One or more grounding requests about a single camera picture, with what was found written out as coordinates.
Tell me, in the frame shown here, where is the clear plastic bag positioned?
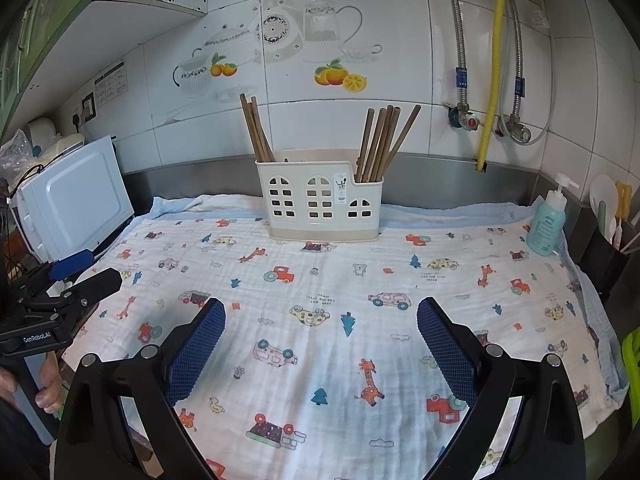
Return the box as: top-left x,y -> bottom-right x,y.
0,129 -> 36,181

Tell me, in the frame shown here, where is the white cartoon printed cloth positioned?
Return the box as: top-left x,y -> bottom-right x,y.
60,205 -> 608,480

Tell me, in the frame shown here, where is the yellow bottle brush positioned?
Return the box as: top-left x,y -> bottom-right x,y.
614,180 -> 635,226

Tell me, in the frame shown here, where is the white rounded appliance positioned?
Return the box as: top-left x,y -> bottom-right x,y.
25,117 -> 58,153

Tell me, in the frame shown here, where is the wall label sticker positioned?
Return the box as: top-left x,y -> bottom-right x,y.
93,60 -> 128,107

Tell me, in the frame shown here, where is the black cable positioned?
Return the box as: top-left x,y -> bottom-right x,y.
7,162 -> 51,196

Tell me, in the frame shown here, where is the cream plastic utensil holder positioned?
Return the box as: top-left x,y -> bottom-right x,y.
255,159 -> 385,242

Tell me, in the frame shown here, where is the teal soap pump bottle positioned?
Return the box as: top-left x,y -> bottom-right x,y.
525,173 -> 581,257

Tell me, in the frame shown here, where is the green plastic rack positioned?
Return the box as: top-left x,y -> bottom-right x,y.
617,325 -> 640,428

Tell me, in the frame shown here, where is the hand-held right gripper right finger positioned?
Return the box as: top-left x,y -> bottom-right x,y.
416,296 -> 587,480

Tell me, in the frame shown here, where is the braided metal hose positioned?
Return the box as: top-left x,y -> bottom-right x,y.
507,0 -> 527,121
440,0 -> 471,111

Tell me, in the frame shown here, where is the black utensil container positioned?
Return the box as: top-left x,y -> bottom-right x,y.
580,205 -> 631,303

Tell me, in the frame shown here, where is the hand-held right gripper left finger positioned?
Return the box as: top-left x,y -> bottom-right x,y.
54,297 -> 227,480

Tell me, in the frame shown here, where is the yellow gas hose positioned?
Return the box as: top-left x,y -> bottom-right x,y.
475,0 -> 507,172

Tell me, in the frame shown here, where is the person's left hand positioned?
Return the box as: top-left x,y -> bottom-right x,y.
0,355 -> 66,414

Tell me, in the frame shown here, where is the white flexible hose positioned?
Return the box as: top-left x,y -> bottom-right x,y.
525,10 -> 558,146

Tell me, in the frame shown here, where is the metal angle valve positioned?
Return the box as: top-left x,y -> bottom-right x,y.
497,115 -> 532,143

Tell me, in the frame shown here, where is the brown wooden chopstick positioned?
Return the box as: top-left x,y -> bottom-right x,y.
356,108 -> 375,182
381,108 -> 401,180
384,104 -> 422,162
362,107 -> 385,183
372,104 -> 394,183
251,96 -> 276,162
246,103 -> 271,162
240,93 -> 266,162
376,106 -> 400,182
367,106 -> 389,183

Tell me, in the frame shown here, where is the red handled valve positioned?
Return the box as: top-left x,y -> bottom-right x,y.
446,104 -> 483,133

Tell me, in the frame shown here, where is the cream kitchen appliance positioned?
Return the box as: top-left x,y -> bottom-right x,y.
47,134 -> 86,153

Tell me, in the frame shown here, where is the white rice spoon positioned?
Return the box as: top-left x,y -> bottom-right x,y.
589,174 -> 620,221

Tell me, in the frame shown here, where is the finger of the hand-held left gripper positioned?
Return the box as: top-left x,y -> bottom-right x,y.
47,249 -> 96,281
61,267 -> 122,313

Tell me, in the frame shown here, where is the white microwave oven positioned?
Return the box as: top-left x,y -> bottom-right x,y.
17,135 -> 136,263

